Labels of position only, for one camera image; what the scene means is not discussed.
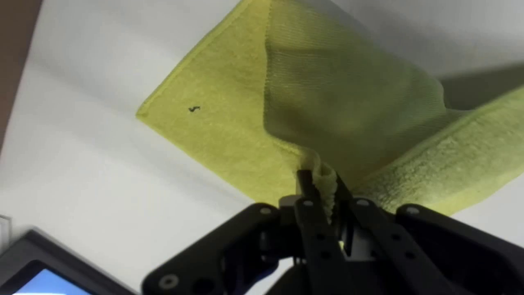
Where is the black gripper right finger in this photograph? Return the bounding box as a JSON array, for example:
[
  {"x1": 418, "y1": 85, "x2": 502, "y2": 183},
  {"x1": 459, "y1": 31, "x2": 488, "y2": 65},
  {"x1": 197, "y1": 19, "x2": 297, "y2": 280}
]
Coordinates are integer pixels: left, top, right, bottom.
[{"x1": 326, "y1": 172, "x2": 524, "y2": 295}]

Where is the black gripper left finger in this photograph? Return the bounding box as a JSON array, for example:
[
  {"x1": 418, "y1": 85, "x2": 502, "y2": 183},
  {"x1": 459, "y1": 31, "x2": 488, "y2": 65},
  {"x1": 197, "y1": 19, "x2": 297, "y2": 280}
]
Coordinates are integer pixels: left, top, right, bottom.
[{"x1": 140, "y1": 168, "x2": 333, "y2": 295}]

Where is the yellow cloth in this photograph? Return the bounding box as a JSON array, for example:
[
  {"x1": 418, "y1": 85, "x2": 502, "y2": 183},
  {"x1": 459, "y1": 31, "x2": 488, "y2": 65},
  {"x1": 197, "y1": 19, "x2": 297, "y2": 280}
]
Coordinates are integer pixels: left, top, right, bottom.
[{"x1": 135, "y1": 0, "x2": 524, "y2": 216}]

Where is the brown cardboard box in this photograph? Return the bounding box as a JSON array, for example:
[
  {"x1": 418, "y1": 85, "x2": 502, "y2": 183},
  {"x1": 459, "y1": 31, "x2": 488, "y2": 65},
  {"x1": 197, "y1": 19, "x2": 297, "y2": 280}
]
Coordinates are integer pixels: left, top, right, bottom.
[{"x1": 0, "y1": 0, "x2": 45, "y2": 150}]

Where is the black tablet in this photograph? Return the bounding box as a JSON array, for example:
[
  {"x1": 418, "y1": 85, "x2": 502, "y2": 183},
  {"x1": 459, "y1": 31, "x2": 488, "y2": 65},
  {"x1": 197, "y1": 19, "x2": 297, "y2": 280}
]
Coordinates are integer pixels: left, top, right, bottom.
[{"x1": 0, "y1": 226, "x2": 140, "y2": 295}]

